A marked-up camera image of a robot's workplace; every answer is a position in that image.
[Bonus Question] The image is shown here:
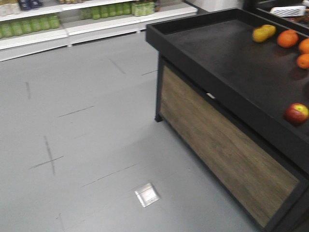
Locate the dark red apple upper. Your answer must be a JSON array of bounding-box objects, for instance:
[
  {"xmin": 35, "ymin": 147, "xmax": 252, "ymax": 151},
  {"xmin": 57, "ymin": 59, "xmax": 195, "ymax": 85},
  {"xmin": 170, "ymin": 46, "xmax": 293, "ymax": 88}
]
[{"xmin": 284, "ymin": 103, "xmax": 309, "ymax": 125}]

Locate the tangerine with knob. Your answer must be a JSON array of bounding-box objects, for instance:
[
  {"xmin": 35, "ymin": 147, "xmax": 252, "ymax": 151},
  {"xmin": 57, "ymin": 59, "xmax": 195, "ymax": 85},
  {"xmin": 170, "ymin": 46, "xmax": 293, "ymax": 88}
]
[{"xmin": 277, "ymin": 29, "xmax": 299, "ymax": 48}]

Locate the yellow russet pear back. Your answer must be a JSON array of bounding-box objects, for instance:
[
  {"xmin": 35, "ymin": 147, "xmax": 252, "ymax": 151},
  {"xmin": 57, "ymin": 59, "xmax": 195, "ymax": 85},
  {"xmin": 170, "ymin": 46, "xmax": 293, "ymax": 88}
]
[{"xmin": 261, "ymin": 24, "xmax": 276, "ymax": 38}]

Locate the black wooden fruit stand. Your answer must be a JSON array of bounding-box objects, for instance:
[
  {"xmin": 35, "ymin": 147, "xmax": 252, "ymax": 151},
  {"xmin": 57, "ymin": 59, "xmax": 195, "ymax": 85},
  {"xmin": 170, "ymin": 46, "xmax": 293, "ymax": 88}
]
[{"xmin": 146, "ymin": 0, "xmax": 309, "ymax": 232}]

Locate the yellow russet pear front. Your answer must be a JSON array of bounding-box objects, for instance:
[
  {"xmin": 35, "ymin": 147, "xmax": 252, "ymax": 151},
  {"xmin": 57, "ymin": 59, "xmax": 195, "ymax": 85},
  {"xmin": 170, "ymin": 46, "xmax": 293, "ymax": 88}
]
[{"xmin": 252, "ymin": 28, "xmax": 268, "ymax": 43}]

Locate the white store shelf unit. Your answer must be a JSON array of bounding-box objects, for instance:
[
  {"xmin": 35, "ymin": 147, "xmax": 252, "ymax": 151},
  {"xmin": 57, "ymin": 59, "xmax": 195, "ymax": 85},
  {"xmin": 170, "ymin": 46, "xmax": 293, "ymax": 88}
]
[{"xmin": 0, "ymin": 0, "xmax": 197, "ymax": 61}]

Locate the small orange middle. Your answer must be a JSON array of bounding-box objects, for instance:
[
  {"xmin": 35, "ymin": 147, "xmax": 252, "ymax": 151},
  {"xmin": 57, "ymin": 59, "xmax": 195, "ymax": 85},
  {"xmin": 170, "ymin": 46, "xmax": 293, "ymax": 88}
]
[{"xmin": 296, "ymin": 54, "xmax": 309, "ymax": 70}]

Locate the metal floor socket plate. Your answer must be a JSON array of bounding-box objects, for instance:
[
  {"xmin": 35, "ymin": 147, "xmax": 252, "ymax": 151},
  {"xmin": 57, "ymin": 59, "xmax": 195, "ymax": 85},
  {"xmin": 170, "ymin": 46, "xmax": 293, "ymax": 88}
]
[{"xmin": 134, "ymin": 183, "xmax": 161, "ymax": 208}]

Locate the yellow russet pear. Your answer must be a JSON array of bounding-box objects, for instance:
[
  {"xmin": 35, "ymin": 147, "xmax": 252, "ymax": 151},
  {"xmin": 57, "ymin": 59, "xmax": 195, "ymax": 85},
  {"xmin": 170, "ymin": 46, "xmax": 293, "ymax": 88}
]
[
  {"xmin": 252, "ymin": 28, "xmax": 268, "ymax": 43},
  {"xmin": 261, "ymin": 24, "xmax": 276, "ymax": 38}
]

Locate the round orange back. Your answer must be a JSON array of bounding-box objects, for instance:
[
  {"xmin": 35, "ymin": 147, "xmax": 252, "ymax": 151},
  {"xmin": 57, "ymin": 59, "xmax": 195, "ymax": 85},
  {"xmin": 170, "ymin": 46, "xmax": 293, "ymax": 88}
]
[{"xmin": 298, "ymin": 38, "xmax": 309, "ymax": 54}]

